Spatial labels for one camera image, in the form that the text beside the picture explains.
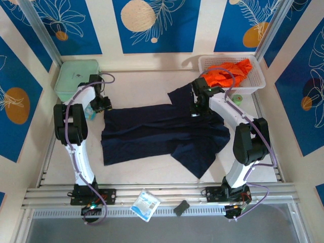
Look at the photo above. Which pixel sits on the navy blue t-shirt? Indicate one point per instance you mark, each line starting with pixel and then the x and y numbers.
pixel 152 131

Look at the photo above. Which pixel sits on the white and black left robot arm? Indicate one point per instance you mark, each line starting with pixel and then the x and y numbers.
pixel 81 157

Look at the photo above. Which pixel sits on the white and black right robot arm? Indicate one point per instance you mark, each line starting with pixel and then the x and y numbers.
pixel 238 172

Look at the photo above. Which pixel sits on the blue white wipes packet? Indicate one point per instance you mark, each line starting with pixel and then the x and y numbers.
pixel 90 114

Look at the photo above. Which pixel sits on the orange t-shirt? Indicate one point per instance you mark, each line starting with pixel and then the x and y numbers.
pixel 222 76

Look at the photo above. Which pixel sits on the green tape roll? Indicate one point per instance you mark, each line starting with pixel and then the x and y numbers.
pixel 238 100

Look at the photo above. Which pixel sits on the mint green zipper pouch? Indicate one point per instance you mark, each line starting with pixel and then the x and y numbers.
pixel 71 73

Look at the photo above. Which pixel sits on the white perforated plastic basket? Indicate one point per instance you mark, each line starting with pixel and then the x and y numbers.
pixel 255 78

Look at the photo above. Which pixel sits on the blue white plastic sachet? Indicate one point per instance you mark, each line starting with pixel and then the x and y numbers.
pixel 144 205

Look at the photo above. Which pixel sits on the black controller board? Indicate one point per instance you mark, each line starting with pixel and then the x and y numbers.
pixel 91 211
pixel 235 212

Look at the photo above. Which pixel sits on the small black foam piece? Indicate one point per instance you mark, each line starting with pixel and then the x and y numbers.
pixel 181 208

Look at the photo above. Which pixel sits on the aluminium table side rail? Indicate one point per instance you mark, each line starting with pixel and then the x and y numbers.
pixel 259 106
pixel 46 164

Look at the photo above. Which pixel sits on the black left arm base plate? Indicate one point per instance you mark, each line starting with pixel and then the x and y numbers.
pixel 108 196

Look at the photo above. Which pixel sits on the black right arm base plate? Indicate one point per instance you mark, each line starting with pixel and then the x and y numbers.
pixel 213 195

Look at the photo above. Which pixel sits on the aluminium corner post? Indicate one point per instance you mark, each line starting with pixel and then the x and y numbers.
pixel 41 30
pixel 273 27

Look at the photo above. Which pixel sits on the aluminium frame rail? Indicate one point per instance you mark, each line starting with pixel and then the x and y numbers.
pixel 177 195

